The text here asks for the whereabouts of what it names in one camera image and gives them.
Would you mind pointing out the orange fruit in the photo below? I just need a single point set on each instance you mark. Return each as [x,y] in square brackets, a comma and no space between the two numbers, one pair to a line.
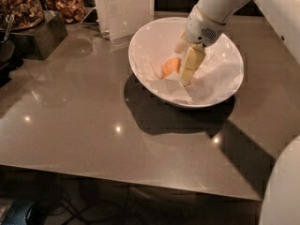
[170,66]

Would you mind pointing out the metal serving tongs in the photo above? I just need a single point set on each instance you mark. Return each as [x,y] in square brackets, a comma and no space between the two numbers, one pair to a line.
[10,20]

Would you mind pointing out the white tilted bowl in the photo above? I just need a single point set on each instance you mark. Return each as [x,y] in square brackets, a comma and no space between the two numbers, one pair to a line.
[164,33]

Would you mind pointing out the glass jar of nuts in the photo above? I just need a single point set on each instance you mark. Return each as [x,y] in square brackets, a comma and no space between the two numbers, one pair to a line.
[27,13]

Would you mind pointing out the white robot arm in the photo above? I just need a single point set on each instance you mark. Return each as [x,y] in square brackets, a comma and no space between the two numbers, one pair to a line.
[278,166]

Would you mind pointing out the white paper napkin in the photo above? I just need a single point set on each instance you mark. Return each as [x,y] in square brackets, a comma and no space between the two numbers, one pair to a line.
[218,78]

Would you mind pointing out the clear acrylic sign holder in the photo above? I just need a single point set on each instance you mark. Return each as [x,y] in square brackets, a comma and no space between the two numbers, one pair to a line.
[122,18]

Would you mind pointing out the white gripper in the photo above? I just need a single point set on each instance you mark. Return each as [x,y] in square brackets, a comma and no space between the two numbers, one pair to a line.
[201,30]

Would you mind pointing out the bowl of dried snacks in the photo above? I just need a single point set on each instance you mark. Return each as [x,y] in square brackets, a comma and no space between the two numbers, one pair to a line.
[72,11]

